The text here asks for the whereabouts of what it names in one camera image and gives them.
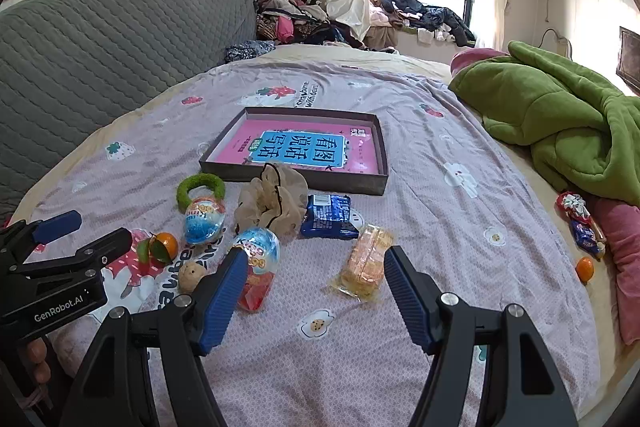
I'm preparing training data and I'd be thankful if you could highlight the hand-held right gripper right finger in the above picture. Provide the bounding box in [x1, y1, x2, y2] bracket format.
[382, 245, 581, 427]

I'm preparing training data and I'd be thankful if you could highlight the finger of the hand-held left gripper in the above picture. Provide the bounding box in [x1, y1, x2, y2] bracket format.
[7, 228, 133, 283]
[0, 210, 83, 278]

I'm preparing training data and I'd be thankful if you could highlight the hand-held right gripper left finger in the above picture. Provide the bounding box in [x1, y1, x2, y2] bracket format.
[60, 247, 251, 427]

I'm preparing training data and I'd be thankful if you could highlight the walnut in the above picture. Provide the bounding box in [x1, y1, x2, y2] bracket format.
[177, 261, 208, 294]

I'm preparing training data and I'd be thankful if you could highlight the red snack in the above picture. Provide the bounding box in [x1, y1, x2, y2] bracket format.
[222, 227, 282, 313]

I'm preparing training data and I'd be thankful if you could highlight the clear packet of orange crackers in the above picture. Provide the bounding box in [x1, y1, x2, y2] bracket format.
[327, 223, 396, 303]

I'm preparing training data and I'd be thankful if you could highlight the mandarin orange with leaves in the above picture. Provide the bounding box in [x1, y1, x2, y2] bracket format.
[137, 231, 179, 265]

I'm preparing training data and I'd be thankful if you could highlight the blue egg-shaped candy toy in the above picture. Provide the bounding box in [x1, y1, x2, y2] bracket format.
[184, 196, 226, 245]

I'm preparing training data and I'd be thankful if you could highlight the beige hair scrunchie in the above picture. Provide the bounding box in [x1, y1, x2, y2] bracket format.
[234, 162, 310, 238]

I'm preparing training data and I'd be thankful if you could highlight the green fuzzy hair ring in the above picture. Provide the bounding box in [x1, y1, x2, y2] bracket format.
[176, 173, 227, 212]

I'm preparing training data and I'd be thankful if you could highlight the blue snack packet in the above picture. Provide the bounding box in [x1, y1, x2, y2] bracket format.
[300, 194, 362, 240]

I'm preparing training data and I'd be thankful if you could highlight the shallow brown cardboard box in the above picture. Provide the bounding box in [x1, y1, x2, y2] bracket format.
[199, 107, 390, 196]

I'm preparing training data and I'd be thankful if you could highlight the person's left hand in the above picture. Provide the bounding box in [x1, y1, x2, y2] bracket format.
[25, 338, 53, 385]

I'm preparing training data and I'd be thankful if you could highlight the purple strawberry print bed sheet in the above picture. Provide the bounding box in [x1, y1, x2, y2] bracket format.
[10, 57, 601, 427]

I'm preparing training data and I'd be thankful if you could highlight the pink and blue book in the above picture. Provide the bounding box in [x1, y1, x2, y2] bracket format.
[212, 119, 378, 178]

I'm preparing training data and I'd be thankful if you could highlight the grey quilted headboard cover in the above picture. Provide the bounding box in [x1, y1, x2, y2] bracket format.
[0, 0, 258, 223]

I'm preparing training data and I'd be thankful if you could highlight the red foil wrapped candy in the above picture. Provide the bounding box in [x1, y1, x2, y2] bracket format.
[555, 191, 588, 220]

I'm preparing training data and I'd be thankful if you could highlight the blue wrapped candy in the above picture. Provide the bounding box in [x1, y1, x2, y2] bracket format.
[567, 217, 608, 258]

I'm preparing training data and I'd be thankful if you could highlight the pink pillow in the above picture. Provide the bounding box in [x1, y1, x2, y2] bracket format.
[590, 196, 640, 348]

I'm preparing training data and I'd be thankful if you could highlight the green fleece blanket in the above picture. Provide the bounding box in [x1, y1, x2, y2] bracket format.
[447, 40, 640, 208]

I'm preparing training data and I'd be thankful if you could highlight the dark floral cloth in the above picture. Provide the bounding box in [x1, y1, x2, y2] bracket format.
[225, 39, 276, 64]

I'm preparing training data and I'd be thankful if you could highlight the pink blanket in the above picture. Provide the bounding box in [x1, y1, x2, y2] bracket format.
[450, 48, 512, 75]

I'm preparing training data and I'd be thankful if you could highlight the brown cloth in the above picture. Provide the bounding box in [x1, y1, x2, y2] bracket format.
[364, 24, 401, 54]

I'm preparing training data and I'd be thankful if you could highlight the pile of dark clothes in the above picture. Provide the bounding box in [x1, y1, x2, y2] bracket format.
[370, 0, 478, 48]

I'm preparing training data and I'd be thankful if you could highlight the pile of colourful clothes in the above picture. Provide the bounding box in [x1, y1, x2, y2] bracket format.
[252, 0, 371, 50]

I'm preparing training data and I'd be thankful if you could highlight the dark wooden frame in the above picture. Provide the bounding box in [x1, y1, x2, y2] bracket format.
[617, 27, 640, 95]

